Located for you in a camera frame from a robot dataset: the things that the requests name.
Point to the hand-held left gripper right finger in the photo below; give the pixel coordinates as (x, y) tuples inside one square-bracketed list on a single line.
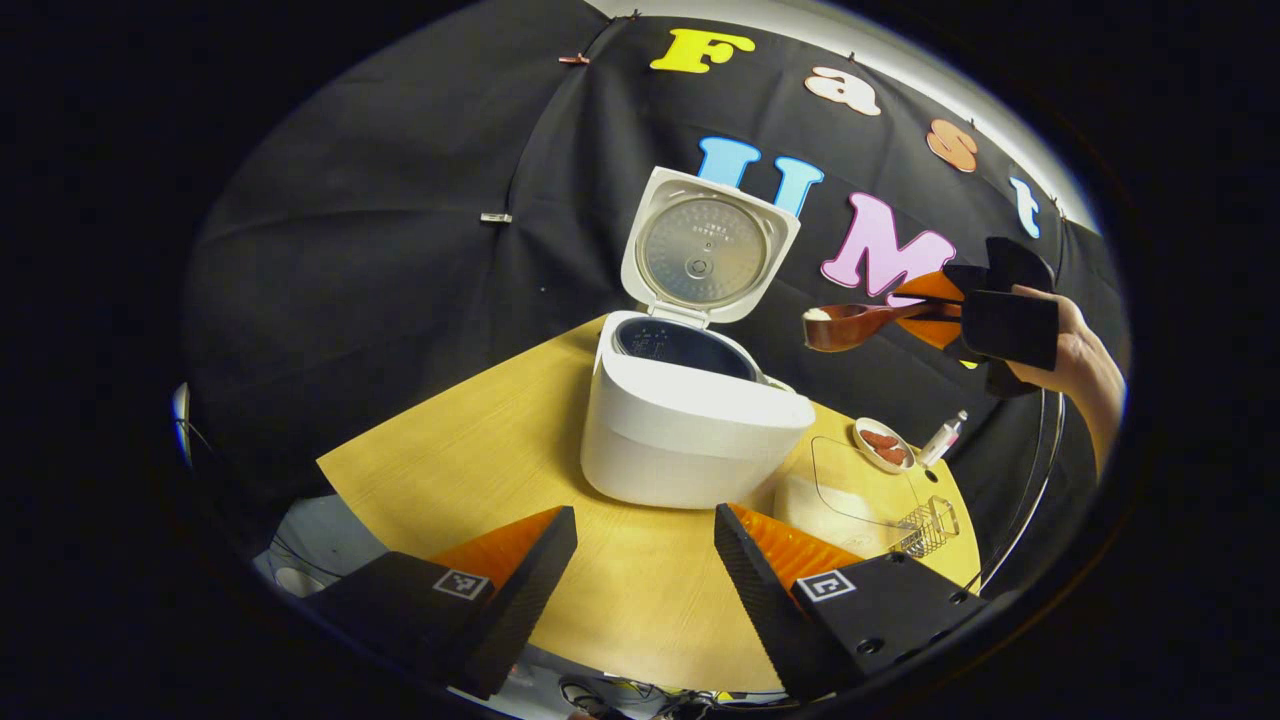
[(765, 600)]

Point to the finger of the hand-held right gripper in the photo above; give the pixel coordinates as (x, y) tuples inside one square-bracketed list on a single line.
[(1015, 268), (1010, 330)]

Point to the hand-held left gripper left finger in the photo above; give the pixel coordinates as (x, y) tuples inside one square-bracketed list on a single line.
[(520, 590)]

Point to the white rice heap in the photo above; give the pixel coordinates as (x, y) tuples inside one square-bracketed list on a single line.
[(820, 510)]

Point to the brown wooden spoon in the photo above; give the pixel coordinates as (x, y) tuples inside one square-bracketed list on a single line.
[(860, 325)]

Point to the white rice cooker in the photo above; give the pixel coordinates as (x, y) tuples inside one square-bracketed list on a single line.
[(690, 430)]

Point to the clear plastic rice container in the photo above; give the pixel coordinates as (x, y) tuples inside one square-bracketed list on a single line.
[(850, 490)]

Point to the small pink label bottle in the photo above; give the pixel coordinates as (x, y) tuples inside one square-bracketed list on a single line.
[(940, 440)]

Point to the red meat piece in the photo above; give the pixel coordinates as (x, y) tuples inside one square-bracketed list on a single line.
[(880, 439), (892, 455)]

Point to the white round plate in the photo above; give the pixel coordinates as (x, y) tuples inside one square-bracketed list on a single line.
[(862, 440)]

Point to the black backdrop cloth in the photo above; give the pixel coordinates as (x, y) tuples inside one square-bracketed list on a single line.
[(380, 200)]

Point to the pink cloth clip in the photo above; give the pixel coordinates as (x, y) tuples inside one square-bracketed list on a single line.
[(574, 59)]

